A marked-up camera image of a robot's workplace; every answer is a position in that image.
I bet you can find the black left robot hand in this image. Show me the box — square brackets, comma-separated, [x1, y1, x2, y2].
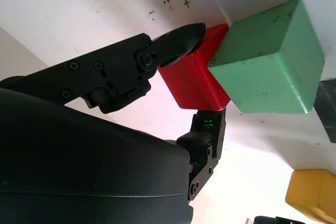
[253, 215, 292, 224]

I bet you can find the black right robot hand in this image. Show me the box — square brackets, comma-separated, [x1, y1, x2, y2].
[0, 22, 226, 224]

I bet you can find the yellow block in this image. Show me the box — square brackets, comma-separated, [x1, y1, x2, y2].
[285, 169, 336, 224]

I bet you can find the red block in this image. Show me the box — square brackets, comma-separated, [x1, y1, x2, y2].
[157, 23, 232, 111]

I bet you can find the green block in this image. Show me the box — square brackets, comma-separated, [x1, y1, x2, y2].
[207, 0, 326, 114]

